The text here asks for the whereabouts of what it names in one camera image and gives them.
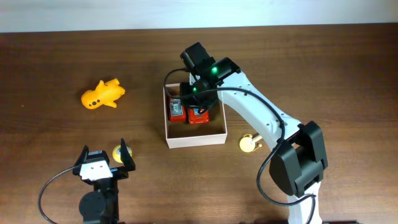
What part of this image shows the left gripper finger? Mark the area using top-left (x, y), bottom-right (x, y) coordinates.
top-left (120, 138), bottom-right (136, 172)
top-left (75, 145), bottom-right (89, 167)

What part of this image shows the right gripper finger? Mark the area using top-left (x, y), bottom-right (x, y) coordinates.
top-left (198, 93), bottom-right (218, 114)
top-left (180, 82), bottom-right (199, 108)

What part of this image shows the red toy car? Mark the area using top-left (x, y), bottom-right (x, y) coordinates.
top-left (169, 98), bottom-right (187, 123)

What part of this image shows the red grey toy truck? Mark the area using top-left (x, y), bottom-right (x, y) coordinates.
top-left (188, 108), bottom-right (210, 124)

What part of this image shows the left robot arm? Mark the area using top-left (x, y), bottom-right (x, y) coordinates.
top-left (72, 139), bottom-right (136, 224)

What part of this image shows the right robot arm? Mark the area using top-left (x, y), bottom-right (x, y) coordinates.
top-left (180, 42), bottom-right (328, 223)

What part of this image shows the yellow round toy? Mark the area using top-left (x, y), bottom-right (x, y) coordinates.
top-left (112, 145), bottom-right (132, 164)

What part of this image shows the white open cardboard box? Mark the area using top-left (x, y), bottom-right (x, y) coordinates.
top-left (163, 93), bottom-right (228, 149)

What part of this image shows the orange rubber toy animal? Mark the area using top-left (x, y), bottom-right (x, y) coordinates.
top-left (81, 78), bottom-right (126, 110)

